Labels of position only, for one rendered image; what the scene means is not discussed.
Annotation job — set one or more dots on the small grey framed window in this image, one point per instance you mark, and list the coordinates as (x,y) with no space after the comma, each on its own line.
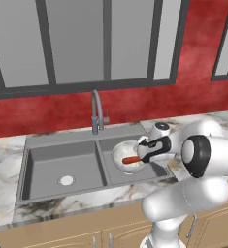
(222,77)

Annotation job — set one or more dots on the white sink drain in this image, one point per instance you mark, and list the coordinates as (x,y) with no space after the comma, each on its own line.
(66,180)

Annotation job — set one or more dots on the orange carrot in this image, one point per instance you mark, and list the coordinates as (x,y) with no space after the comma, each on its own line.
(130,160)

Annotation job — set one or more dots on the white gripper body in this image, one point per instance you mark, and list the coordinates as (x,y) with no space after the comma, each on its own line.
(142,147)

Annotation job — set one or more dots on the white marbled bowl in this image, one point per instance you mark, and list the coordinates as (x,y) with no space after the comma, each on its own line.
(120,155)

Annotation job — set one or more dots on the grey arched faucet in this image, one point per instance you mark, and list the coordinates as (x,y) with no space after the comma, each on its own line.
(96,106)

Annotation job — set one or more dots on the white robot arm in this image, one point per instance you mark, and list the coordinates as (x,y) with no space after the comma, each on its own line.
(202,193)

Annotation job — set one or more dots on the grey double basin sink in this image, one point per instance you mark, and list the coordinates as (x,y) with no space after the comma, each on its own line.
(63,161)

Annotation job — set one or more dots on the large grey framed window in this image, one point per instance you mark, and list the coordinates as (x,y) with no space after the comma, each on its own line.
(76,85)

